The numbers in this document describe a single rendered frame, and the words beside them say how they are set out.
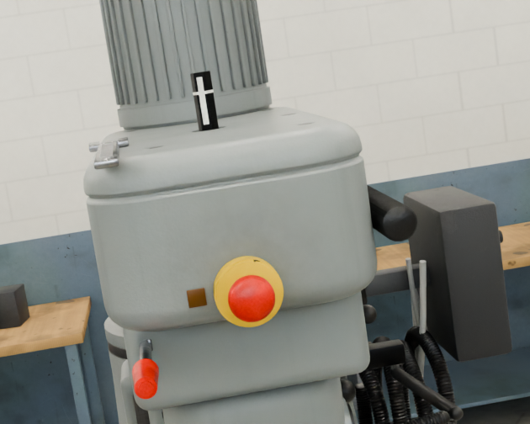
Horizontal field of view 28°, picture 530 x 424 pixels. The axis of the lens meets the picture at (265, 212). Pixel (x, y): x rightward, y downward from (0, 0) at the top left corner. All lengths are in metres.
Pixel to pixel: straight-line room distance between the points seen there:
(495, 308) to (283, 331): 0.47
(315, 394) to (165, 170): 0.32
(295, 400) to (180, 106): 0.39
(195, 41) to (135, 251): 0.42
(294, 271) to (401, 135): 4.58
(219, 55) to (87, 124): 4.07
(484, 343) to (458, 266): 0.11
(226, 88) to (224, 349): 0.38
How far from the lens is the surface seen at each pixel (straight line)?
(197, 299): 0.93
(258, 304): 0.89
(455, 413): 1.09
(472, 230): 1.41
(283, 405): 1.10
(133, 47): 1.31
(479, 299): 1.43
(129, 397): 1.57
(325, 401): 1.12
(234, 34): 1.31
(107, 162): 0.85
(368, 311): 1.19
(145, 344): 1.02
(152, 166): 0.92
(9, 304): 4.99
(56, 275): 5.44
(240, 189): 0.92
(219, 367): 1.05
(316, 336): 1.05
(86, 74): 5.34
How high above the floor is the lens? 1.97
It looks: 9 degrees down
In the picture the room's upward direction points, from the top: 9 degrees counter-clockwise
